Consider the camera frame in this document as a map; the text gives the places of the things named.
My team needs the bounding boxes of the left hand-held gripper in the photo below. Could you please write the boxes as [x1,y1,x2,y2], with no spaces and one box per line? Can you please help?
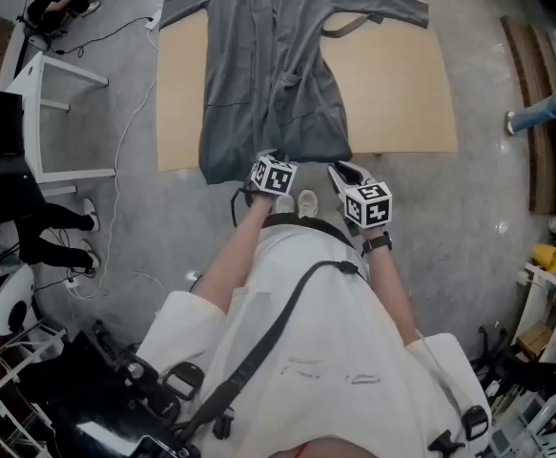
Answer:
[246,149,299,197]

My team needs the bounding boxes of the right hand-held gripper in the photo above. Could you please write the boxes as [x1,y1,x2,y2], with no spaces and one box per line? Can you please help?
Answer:
[326,158,395,239]

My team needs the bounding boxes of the grey shirt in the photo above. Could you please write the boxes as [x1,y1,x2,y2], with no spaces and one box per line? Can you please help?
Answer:
[157,0,431,186]

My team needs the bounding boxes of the taupe fabric belt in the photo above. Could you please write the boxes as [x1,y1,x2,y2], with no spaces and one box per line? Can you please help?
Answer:
[319,12,387,39]

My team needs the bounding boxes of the person's right forearm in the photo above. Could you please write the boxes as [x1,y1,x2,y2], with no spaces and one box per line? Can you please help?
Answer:
[360,229,421,348]

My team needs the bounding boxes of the person's left forearm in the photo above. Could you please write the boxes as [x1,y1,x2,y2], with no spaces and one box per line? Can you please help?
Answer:
[195,192,279,315]

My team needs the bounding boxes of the person's right shoe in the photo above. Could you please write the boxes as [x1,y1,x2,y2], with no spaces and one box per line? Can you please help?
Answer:
[297,189,319,219]

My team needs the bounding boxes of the person's black trousers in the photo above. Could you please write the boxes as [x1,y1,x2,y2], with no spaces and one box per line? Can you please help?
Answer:
[261,212,356,248]

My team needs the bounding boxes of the dark wristwatch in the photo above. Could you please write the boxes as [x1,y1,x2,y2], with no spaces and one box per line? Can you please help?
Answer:
[361,231,395,257]

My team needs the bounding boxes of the person's white shirt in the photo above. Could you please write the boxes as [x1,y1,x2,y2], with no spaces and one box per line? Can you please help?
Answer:
[140,225,494,458]

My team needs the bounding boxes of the curved wooden bench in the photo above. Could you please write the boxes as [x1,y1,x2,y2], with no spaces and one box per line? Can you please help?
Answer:
[500,13,556,217]

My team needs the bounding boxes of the yellow plastic object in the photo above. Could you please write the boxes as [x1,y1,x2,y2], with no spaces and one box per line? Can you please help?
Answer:
[531,242,556,272]

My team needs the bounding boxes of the black chair base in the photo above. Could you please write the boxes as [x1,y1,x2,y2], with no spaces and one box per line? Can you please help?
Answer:
[477,323,518,377]

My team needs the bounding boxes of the cardboard box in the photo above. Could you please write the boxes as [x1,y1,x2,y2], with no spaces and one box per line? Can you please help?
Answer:
[517,322,553,358]

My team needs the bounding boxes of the white desk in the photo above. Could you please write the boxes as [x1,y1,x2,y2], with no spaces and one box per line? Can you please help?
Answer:
[7,50,117,198]

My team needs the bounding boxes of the white shelf rack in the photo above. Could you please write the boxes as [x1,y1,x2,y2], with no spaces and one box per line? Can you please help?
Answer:
[489,260,556,458]

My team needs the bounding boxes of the black equipment rig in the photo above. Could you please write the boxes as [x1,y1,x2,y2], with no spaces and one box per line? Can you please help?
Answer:
[18,319,241,458]

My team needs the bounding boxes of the white round device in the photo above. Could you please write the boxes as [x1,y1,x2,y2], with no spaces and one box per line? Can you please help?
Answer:
[0,260,36,337]

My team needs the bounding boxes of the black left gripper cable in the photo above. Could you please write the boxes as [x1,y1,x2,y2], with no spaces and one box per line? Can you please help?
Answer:
[230,185,260,229]

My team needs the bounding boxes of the black shoulder strap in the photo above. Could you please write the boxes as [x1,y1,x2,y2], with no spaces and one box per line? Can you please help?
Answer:
[175,260,360,444]

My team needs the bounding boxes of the white floor cable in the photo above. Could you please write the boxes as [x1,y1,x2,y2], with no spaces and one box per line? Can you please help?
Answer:
[64,26,160,301]

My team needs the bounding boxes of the black floor cable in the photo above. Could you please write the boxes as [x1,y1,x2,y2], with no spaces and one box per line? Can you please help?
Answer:
[54,13,155,59]

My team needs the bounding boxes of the white wire rack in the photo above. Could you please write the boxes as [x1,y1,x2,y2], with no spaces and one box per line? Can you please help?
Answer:
[0,328,70,458]

